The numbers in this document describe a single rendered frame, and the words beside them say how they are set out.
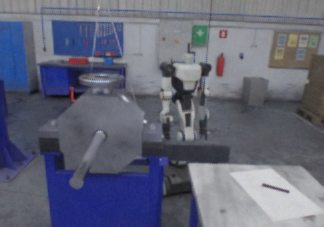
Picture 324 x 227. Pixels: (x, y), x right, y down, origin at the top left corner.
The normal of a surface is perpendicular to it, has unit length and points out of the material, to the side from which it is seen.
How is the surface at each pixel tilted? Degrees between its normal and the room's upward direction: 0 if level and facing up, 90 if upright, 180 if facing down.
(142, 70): 90
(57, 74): 90
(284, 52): 90
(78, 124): 90
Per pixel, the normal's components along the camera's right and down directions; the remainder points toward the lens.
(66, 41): -0.02, 0.29
